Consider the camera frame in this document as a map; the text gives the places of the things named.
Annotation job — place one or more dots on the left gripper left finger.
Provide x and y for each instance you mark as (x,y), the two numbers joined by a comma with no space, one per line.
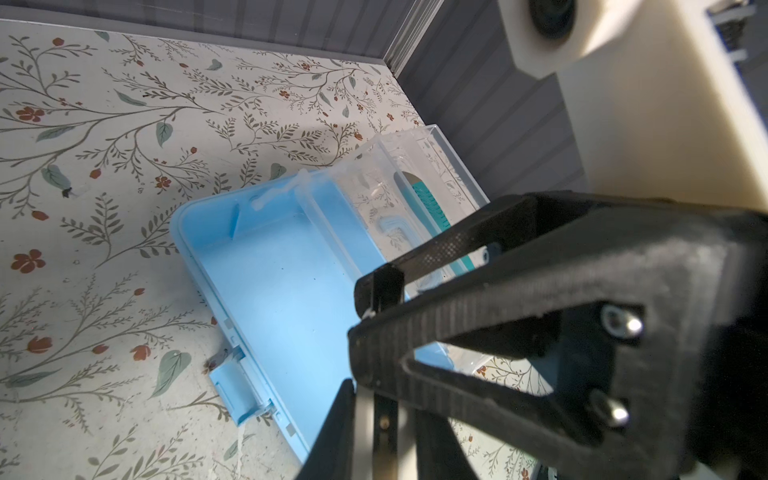
(331,455)

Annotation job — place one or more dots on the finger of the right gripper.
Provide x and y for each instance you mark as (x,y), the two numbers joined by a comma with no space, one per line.
(509,221)
(513,306)

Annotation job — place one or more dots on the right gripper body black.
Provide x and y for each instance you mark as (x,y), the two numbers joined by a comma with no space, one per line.
(663,356)

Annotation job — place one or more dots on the teal utility knife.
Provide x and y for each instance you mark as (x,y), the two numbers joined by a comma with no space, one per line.
(422,203)

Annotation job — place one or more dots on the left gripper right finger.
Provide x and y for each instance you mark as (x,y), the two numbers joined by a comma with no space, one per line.
(439,454)

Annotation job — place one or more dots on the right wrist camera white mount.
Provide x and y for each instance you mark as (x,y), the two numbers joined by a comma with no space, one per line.
(656,102)

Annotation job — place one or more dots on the blue plastic tool box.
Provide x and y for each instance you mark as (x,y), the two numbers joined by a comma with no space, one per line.
(277,264)

